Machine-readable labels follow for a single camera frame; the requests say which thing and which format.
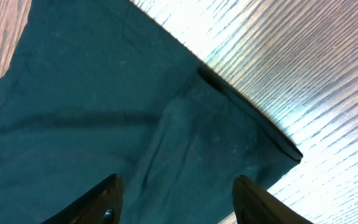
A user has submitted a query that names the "black t-shirt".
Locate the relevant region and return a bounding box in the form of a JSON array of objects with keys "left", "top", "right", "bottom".
[{"left": 0, "top": 1, "right": 302, "bottom": 223}]

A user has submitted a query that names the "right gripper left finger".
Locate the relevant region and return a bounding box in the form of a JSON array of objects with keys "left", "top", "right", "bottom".
[{"left": 43, "top": 174, "right": 124, "bottom": 224}]

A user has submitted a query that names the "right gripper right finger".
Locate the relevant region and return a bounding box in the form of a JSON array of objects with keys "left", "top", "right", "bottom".
[{"left": 232, "top": 175, "right": 312, "bottom": 224}]

